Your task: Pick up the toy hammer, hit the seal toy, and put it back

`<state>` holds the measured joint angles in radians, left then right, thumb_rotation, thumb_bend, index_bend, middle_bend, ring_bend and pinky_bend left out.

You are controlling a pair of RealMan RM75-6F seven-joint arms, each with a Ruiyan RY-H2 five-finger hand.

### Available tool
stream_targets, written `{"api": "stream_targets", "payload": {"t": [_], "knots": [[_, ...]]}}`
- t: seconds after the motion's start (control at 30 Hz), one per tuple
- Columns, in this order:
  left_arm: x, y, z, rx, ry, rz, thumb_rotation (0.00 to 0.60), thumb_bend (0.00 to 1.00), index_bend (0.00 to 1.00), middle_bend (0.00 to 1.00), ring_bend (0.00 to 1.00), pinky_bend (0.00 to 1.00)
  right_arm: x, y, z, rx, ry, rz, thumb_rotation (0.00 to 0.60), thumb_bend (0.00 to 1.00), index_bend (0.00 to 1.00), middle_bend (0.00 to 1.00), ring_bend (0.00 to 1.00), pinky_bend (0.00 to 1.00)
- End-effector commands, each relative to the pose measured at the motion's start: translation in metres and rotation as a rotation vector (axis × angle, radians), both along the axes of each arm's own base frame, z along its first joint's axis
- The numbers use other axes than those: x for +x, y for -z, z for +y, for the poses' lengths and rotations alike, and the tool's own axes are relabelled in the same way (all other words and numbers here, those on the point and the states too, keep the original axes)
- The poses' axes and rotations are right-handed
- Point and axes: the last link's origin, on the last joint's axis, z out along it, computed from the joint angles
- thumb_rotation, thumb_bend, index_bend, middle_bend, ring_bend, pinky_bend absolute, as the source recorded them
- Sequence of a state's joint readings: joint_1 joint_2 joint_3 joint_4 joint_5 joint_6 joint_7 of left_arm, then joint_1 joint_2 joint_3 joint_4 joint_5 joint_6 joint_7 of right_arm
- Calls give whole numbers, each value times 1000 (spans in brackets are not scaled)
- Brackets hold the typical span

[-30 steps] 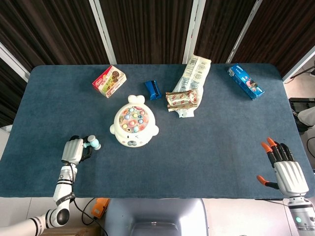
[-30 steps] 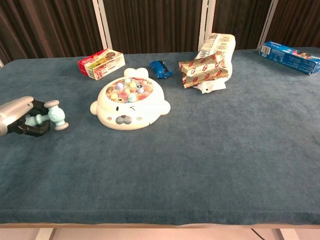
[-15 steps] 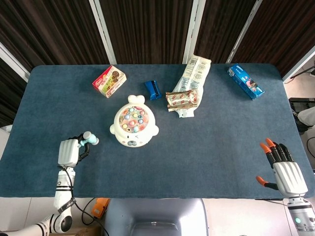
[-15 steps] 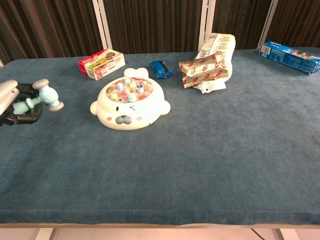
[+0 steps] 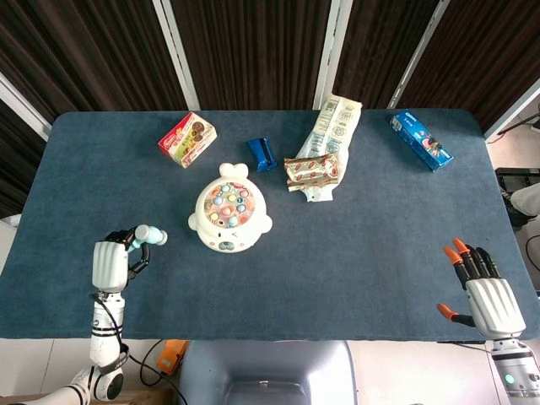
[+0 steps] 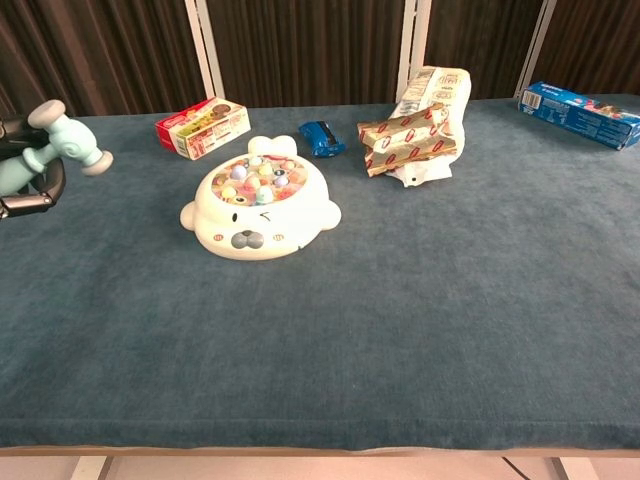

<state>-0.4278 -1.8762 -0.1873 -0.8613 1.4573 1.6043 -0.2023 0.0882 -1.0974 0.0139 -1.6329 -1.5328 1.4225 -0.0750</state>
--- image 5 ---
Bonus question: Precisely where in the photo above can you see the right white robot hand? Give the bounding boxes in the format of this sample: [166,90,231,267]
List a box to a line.
[436,238,527,338]

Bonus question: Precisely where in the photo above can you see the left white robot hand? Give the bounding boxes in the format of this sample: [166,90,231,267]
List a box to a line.
[91,229,151,293]

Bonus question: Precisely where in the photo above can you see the light blue toy hammer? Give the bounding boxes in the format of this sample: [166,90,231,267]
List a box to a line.
[128,224,169,253]

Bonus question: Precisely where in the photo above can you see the white seal whack-a-mole toy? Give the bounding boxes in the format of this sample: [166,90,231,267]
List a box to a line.
[187,162,274,253]

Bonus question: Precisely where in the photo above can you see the orange device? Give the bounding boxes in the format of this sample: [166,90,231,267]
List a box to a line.
[156,339,190,376]

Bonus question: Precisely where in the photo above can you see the black equipment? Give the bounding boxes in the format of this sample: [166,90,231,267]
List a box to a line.
[495,166,540,231]

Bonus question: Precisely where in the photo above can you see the dark brown slatted panel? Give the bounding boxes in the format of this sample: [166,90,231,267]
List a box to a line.
[0,0,189,127]
[332,0,440,111]
[168,0,334,111]
[0,99,47,220]
[396,0,540,134]

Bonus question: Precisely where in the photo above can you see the red snack box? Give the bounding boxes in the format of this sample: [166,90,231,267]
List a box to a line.
[158,111,219,169]

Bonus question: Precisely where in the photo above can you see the blue cookie box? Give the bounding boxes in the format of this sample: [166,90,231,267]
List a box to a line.
[389,109,455,172]

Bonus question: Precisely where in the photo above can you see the blue table cloth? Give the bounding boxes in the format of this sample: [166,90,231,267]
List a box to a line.
[0,109,540,342]

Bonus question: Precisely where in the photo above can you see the grey robot torso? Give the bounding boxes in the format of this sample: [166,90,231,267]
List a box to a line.
[177,339,359,405]

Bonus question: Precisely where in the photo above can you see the small blue crumpled wrapper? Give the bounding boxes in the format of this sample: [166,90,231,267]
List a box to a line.
[246,137,278,173]

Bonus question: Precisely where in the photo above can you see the gold snack bar red print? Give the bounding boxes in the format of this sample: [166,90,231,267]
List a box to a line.
[286,170,338,192]
[283,152,340,181]

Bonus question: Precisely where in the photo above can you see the white printed snack bag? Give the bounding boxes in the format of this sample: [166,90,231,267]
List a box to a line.
[294,94,364,203]

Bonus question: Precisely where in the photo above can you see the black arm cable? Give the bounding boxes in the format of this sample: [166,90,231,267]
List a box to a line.
[89,291,189,405]

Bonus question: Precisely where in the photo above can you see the white partition post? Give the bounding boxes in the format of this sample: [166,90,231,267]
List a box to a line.
[387,0,451,110]
[151,0,202,111]
[483,78,540,143]
[0,71,54,143]
[313,0,354,111]

